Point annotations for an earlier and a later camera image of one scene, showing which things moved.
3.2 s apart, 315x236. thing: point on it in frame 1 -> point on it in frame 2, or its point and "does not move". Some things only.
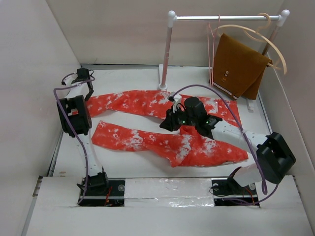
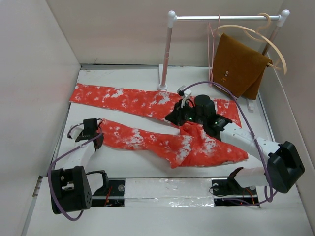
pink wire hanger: x=209 y=27 does not move
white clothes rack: x=172 y=17 does not move
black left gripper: x=87 y=97 -> x=101 y=138
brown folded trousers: x=237 y=68 does not move
